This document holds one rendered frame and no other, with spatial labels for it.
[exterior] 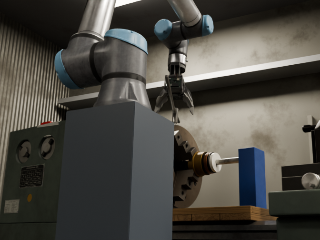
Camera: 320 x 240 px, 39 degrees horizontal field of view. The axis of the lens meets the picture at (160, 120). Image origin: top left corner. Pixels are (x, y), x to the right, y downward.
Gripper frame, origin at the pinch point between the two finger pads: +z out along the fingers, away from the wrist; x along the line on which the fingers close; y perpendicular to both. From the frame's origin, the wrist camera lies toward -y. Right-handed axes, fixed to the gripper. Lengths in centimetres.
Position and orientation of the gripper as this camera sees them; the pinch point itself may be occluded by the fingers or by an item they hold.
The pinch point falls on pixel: (174, 115)
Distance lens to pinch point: 174.3
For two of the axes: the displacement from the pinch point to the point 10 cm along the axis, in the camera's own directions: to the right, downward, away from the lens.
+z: -0.9, 9.3, -3.6
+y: -1.8, -3.7, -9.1
